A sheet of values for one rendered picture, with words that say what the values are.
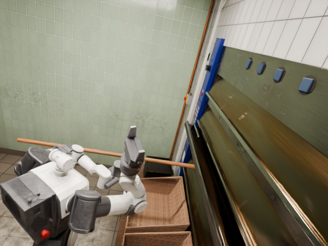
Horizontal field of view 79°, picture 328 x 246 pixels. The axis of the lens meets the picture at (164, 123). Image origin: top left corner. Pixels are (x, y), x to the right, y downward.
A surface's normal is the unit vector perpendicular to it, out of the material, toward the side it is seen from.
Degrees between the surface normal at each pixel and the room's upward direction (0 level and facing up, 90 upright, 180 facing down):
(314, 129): 90
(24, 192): 0
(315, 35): 90
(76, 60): 90
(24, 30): 90
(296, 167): 70
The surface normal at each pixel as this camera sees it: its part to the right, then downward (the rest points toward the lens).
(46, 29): 0.01, 0.42
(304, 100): -0.98, -0.18
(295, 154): -0.85, -0.47
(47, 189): 0.21, -0.89
